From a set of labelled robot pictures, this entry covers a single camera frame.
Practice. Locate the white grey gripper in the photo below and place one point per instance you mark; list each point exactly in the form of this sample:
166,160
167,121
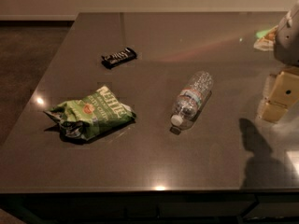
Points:
287,41

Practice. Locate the green kettle chips bag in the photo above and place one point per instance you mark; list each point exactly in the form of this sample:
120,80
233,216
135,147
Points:
91,116

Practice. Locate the black candy bar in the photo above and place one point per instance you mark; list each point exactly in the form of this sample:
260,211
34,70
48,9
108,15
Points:
117,58

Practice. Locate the clear plastic water bottle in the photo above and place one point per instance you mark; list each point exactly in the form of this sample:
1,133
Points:
191,100

